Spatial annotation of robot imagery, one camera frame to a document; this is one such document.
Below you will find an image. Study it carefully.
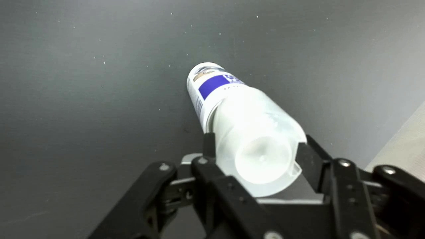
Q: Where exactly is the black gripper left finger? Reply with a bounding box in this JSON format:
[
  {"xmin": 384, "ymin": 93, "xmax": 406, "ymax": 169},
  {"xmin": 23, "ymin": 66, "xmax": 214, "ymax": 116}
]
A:
[{"xmin": 88, "ymin": 132, "xmax": 263, "ymax": 239}]

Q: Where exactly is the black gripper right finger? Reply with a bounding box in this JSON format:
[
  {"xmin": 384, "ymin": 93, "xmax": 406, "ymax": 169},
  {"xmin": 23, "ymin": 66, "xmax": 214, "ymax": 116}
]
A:
[{"xmin": 294, "ymin": 135, "xmax": 425, "ymax": 239}]

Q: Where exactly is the white spray can blue label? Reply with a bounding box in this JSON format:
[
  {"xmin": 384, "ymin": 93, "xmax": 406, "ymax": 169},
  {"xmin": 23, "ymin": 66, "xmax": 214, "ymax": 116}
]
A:
[{"xmin": 186, "ymin": 62, "xmax": 250, "ymax": 135}]

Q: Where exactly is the translucent plastic spray cap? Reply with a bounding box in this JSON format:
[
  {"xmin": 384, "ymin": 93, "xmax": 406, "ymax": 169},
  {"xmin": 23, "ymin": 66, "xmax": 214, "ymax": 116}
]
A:
[{"xmin": 212, "ymin": 95, "xmax": 310, "ymax": 200}]

